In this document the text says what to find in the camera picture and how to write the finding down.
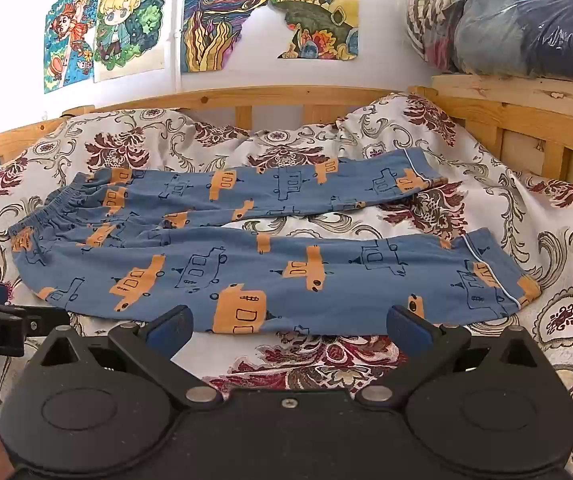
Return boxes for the clear plastic bag of clothes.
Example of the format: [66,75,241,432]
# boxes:
[405,0,573,80]

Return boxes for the blue pants with orange print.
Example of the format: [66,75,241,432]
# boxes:
[8,146,542,336]

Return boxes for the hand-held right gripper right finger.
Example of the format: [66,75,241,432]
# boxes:
[353,304,549,409]

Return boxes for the swirl and seaweed drawing poster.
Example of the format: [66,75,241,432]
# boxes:
[180,0,273,74]

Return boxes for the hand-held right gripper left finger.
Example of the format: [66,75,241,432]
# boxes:
[29,304,225,409]

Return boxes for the blue fish drawing poster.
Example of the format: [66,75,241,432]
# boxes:
[43,0,101,95]

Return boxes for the blond child drawing poster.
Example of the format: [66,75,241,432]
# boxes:
[92,0,168,84]

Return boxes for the floral bed sheet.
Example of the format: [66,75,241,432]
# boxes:
[0,91,573,480]

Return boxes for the wooden bed frame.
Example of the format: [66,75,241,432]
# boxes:
[0,85,434,173]

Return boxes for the white wall pipe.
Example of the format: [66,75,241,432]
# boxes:
[170,0,183,92]

